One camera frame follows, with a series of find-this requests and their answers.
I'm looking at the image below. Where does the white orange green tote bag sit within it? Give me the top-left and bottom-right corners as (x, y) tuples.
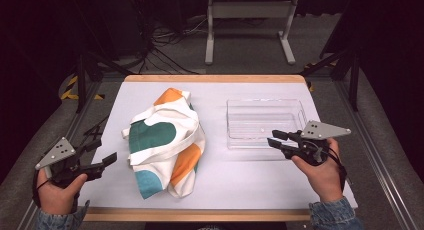
(121, 87), (207, 200)

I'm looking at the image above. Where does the aluminium frame rail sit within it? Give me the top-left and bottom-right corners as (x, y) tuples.
(16, 79), (103, 230)
(334, 79), (419, 230)

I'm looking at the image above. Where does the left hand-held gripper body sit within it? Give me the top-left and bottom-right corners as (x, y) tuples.
(34, 136), (105, 188)

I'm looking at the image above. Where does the yellow black hazard tape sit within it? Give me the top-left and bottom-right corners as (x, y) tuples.
(59, 75), (105, 101)

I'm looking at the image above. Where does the bundle of floor cables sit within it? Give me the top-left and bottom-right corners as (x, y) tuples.
(131, 0), (214, 75)

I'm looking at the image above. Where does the black tripod stand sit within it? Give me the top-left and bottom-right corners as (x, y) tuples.
(68, 0), (134, 114)
(299, 0), (363, 113)

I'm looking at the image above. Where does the white metal stand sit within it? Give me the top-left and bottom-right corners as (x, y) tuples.
(204, 0), (300, 66)

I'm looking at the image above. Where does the white table cover sheet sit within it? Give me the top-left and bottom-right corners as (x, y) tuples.
(78, 81), (358, 210)

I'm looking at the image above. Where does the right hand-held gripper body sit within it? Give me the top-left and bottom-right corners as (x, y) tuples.
(290, 120), (352, 167)

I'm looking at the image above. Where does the person's right hand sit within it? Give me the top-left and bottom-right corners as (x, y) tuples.
(291, 137), (345, 203)

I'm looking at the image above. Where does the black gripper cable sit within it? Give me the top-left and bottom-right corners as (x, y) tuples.
(328, 146), (348, 193)

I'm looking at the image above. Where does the clear plastic tray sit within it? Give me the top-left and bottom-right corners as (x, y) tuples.
(226, 98), (309, 151)

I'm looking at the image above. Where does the person's left hand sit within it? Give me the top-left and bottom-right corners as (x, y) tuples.
(35, 168), (89, 216)

